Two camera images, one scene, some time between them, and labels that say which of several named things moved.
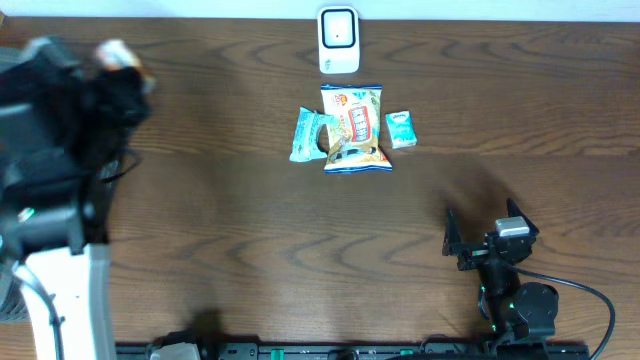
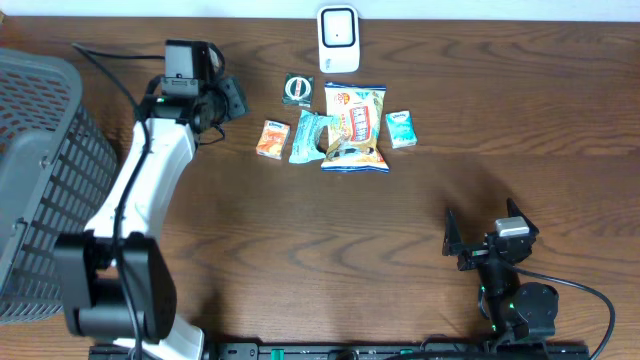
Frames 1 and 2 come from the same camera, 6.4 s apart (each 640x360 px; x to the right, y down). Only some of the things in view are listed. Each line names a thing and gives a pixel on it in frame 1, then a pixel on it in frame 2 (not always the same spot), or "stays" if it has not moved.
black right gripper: [452, 245] stays
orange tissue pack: [116, 54] → [273, 138]
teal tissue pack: [401, 129] stays
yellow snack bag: [353, 141] stays
